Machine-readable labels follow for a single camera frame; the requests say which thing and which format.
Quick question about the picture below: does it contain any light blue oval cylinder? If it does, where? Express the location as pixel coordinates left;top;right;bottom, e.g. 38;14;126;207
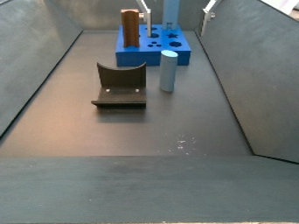
160;50;179;92

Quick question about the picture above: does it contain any black curved stand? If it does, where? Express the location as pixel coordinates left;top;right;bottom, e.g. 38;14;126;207
91;64;146;108

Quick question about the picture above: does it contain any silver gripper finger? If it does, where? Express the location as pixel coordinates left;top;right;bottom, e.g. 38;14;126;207
135;0;152;37
201;0;218;36

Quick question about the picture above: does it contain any blue shape-sorting board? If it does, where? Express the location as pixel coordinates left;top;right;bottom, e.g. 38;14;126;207
116;24;193;67

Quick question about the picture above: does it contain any brown wavy peg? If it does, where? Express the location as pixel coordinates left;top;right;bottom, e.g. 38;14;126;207
120;9;139;47

